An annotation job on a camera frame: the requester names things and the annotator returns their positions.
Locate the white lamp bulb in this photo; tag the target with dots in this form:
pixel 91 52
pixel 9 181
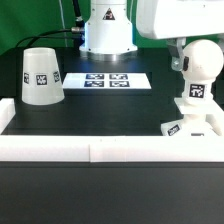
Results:
pixel 205 63

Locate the white lamp shade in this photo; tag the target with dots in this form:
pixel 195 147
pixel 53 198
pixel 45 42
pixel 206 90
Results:
pixel 41 81

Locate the white lamp base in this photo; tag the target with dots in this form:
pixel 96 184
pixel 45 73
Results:
pixel 202 119

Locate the white marker plate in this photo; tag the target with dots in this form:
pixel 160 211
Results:
pixel 134 81

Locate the white foam fence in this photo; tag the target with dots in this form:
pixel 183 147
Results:
pixel 104 149

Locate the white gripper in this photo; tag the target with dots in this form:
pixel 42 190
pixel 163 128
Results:
pixel 165 19

